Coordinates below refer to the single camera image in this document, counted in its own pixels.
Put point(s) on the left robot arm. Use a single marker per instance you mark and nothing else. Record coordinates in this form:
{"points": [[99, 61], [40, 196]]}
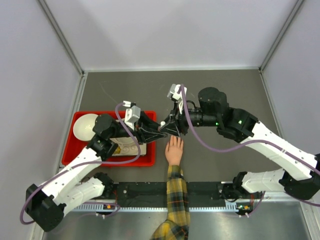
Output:
{"points": [[50, 202]]}

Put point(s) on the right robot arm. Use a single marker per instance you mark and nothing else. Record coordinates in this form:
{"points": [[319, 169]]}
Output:
{"points": [[299, 173]]}

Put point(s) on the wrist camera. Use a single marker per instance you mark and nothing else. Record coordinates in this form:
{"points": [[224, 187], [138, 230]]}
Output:
{"points": [[132, 114], [175, 94]]}

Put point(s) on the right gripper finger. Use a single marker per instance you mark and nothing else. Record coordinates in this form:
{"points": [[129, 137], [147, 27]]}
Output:
{"points": [[172, 115], [170, 129]]}

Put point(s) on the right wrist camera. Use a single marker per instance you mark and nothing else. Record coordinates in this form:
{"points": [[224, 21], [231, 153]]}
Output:
{"points": [[175, 94]]}

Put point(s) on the mannequin hand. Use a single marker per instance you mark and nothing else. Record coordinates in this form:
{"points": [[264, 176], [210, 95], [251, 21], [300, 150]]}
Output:
{"points": [[174, 151]]}

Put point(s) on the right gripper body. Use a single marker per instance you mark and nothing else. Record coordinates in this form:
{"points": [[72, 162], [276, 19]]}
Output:
{"points": [[183, 123]]}

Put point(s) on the red plastic tray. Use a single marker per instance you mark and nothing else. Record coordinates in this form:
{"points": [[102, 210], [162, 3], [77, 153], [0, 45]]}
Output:
{"points": [[73, 147]]}

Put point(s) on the yellow plaid sleeve forearm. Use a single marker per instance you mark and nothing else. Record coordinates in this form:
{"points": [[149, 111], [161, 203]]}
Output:
{"points": [[177, 223]]}

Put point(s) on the aluminium frame rail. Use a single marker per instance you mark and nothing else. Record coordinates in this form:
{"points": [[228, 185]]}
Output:
{"points": [[275, 200]]}

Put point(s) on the white bowl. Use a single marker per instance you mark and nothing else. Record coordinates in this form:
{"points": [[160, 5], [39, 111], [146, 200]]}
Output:
{"points": [[83, 127]]}

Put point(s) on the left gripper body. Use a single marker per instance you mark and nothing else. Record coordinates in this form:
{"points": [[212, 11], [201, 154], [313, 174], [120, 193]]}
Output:
{"points": [[142, 136]]}

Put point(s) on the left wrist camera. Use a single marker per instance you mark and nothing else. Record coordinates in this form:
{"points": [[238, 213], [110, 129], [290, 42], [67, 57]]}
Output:
{"points": [[132, 114]]}

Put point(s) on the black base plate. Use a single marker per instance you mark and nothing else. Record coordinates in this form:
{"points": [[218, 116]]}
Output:
{"points": [[154, 194]]}

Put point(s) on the floral square plate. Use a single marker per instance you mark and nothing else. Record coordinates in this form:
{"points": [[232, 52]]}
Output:
{"points": [[126, 147]]}

